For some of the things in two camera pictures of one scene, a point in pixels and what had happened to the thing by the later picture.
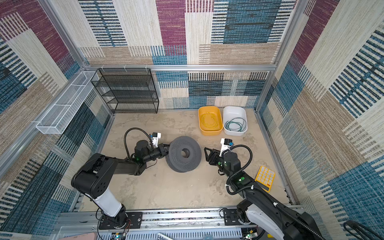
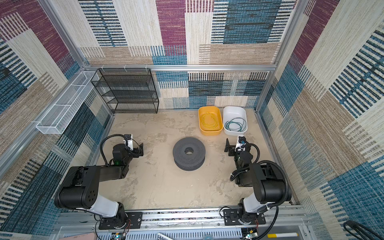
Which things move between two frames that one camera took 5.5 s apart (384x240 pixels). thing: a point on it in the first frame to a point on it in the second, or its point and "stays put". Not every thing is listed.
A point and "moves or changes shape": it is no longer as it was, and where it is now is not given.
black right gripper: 215,155 to 231,148
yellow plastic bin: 210,120 stays put
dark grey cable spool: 184,154 moves or changes shape
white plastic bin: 235,120 stays put
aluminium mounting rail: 175,224 stays put
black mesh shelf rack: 127,90 stays put
